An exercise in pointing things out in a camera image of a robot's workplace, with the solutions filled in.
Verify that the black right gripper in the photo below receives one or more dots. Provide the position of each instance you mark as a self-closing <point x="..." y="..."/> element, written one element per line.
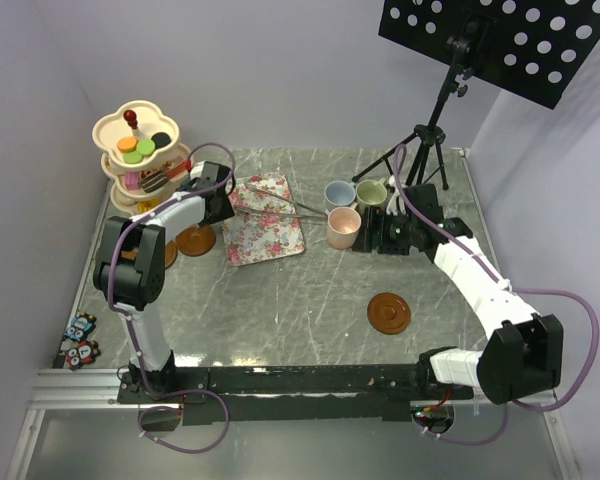
<point x="378" y="219"/>

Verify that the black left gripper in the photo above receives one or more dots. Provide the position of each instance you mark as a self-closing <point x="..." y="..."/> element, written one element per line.
<point x="226" y="213"/>

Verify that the pink mug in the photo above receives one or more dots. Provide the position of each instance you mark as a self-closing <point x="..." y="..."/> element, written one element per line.
<point x="343" y="225"/>

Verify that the brown wooden coaster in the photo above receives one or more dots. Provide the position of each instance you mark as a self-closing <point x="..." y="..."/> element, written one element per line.
<point x="171" y="253"/>
<point x="196" y="241"/>
<point x="388" y="313"/>

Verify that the floral serving tray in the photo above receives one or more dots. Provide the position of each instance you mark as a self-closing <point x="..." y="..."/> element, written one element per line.
<point x="253" y="239"/>

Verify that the pink toy cake slice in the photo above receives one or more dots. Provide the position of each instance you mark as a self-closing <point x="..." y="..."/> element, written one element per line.
<point x="175" y="167"/>

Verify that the chocolate layer toy cake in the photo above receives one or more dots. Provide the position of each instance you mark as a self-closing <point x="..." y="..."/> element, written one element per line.
<point x="153" y="181"/>

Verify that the metal serving tongs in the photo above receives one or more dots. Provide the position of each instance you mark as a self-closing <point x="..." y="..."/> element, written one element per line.
<point x="282" y="207"/>

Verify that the yellow toy tart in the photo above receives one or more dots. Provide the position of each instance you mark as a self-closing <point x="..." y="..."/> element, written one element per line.
<point x="146" y="206"/>

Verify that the cream three-tier dessert stand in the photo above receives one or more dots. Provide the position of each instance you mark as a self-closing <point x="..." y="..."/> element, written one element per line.
<point x="140" y="119"/>

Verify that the black toy cookie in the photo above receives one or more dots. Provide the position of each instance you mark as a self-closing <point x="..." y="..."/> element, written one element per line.
<point x="161" y="140"/>

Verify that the pink toy popsicle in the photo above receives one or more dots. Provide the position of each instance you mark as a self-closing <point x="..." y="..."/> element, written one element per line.
<point x="132" y="180"/>

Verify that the green toy macaron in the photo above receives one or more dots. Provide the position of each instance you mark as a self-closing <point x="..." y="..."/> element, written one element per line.
<point x="146" y="147"/>
<point x="132" y="157"/>

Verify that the orange toy macaron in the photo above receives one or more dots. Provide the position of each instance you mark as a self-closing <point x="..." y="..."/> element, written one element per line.
<point x="127" y="144"/>

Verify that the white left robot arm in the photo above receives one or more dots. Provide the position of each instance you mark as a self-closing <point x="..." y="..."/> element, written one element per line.
<point x="130" y="269"/>

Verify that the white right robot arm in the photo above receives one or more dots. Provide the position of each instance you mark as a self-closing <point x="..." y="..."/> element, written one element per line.
<point x="523" y="353"/>

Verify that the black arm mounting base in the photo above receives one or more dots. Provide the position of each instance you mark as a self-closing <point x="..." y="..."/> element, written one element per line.
<point x="279" y="393"/>

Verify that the light green mug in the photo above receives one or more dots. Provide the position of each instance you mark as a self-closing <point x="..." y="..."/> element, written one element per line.
<point x="370" y="194"/>

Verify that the light blue mug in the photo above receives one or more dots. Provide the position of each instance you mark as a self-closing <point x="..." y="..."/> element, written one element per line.
<point x="339" y="193"/>

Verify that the black perforated calibration board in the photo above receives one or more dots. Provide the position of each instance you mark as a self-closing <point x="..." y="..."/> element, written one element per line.
<point x="532" y="49"/>

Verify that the aluminium frame rail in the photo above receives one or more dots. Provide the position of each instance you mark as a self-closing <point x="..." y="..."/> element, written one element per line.
<point x="72" y="427"/>

